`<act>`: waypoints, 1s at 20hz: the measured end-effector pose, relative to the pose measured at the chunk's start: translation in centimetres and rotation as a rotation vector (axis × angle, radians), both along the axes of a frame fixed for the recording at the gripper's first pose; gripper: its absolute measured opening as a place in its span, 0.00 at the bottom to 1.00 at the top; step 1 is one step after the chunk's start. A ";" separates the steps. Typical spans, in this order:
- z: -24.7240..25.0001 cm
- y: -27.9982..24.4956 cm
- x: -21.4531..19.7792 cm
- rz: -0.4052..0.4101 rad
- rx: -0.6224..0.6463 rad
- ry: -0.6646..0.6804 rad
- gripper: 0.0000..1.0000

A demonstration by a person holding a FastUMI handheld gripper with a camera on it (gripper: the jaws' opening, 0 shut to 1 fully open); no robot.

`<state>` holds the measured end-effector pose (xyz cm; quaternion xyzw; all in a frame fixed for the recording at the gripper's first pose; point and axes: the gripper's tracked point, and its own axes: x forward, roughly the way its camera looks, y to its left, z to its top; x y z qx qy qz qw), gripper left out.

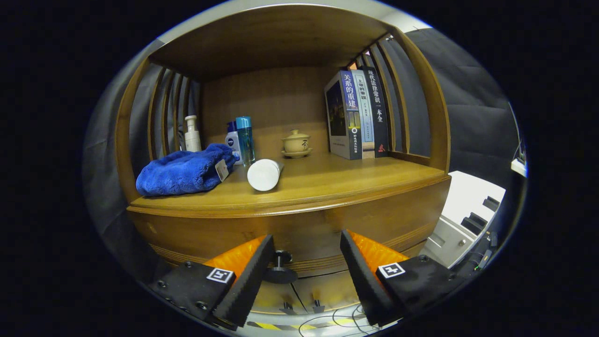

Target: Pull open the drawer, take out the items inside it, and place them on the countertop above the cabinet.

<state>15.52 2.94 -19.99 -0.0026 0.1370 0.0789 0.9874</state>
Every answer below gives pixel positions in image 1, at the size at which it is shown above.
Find wooden drawer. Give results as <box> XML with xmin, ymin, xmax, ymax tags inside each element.
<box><xmin>129</xmin><ymin>180</ymin><xmax>451</xmax><ymax>284</ymax></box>

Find clear blue bottle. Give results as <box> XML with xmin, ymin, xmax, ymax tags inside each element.
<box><xmin>235</xmin><ymin>117</ymin><xmax>256</xmax><ymax>168</ymax></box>

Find wooden cabinet door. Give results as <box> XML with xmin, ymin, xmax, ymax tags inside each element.
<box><xmin>250</xmin><ymin>280</ymin><xmax>305</xmax><ymax>314</ymax></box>
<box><xmin>292</xmin><ymin>269</ymin><xmax>361</xmax><ymax>312</ymax></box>

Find blue towel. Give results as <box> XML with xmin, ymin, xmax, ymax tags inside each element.
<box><xmin>136</xmin><ymin>143</ymin><xmax>237</xmax><ymax>197</ymax></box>

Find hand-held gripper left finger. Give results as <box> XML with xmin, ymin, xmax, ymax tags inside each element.
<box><xmin>148</xmin><ymin>234</ymin><xmax>276</xmax><ymax>328</ymax></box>

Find white cosmetic tube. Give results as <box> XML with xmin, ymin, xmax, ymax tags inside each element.
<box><xmin>247</xmin><ymin>159</ymin><xmax>285</xmax><ymax>192</ymax></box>

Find white pump bottle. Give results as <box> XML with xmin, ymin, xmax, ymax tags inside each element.
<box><xmin>184</xmin><ymin>115</ymin><xmax>202</xmax><ymax>153</ymax></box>

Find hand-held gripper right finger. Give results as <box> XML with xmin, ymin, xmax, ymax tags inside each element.
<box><xmin>340</xmin><ymin>229</ymin><xmax>467</xmax><ymax>327</ymax></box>

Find white lotion bottle blue cap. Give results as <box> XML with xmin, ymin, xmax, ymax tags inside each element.
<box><xmin>225</xmin><ymin>121</ymin><xmax>243</xmax><ymax>165</ymax></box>

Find thick book blue spine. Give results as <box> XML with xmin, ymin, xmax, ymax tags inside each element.
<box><xmin>324</xmin><ymin>70</ymin><xmax>363</xmax><ymax>161</ymax></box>

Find book pale blue spine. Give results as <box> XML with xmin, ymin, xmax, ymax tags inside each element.
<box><xmin>352</xmin><ymin>69</ymin><xmax>376</xmax><ymax>160</ymax></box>

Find white cabinet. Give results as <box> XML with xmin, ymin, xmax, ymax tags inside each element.
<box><xmin>419</xmin><ymin>171</ymin><xmax>507</xmax><ymax>270</ymax></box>

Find wooden countertop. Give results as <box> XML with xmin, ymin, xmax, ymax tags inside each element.
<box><xmin>127</xmin><ymin>151</ymin><xmax>451</xmax><ymax>218</ymax></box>

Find beige lidded teacup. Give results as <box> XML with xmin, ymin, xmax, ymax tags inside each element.
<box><xmin>281</xmin><ymin>129</ymin><xmax>313</xmax><ymax>159</ymax></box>

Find yellow black floor tape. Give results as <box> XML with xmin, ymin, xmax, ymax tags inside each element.
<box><xmin>246</xmin><ymin>317</ymin><xmax>370</xmax><ymax>332</ymax></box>

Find black floor cables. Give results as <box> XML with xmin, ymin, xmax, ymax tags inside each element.
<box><xmin>281</xmin><ymin>304</ymin><xmax>380</xmax><ymax>337</ymax></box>

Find wooden cabinet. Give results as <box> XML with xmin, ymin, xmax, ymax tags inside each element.
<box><xmin>115</xmin><ymin>5</ymin><xmax>452</xmax><ymax>316</ymax></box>

